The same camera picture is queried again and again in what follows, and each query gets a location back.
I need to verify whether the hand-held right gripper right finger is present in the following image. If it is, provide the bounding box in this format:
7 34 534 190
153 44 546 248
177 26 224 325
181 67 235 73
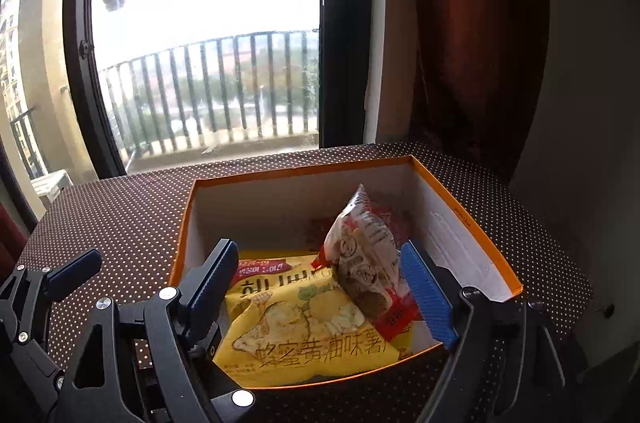
400 239 591 423

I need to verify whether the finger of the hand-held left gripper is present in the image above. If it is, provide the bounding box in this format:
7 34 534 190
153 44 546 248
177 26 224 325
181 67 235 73
0 248 103 354

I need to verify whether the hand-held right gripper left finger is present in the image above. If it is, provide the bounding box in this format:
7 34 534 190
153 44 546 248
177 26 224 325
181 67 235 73
52 238 256 423

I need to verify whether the red clear bread packet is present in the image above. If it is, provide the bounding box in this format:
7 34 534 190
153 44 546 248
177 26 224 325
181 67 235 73
311 184 423 343

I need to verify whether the large yellow chip bag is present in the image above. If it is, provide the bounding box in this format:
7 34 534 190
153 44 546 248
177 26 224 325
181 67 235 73
212 250 411 389

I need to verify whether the orange cardboard box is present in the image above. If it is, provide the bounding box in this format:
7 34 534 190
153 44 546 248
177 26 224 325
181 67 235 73
167 156 523 391

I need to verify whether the brown polka dot tablecloth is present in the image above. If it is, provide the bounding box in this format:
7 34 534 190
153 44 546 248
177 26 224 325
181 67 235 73
15 142 593 423

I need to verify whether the white air conditioner unit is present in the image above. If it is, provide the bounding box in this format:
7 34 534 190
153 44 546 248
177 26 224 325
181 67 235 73
32 170 73 209

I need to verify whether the balcony railing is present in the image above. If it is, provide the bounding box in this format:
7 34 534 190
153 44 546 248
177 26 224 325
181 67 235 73
7 28 321 176

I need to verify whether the pale apartment building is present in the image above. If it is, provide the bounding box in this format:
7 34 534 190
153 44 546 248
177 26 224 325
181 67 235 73
0 0 26 114

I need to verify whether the dark red curtain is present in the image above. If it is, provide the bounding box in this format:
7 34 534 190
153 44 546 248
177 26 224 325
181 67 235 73
410 0 546 184

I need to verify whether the black window frame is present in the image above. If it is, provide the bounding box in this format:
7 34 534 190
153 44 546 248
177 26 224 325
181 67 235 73
62 0 373 179

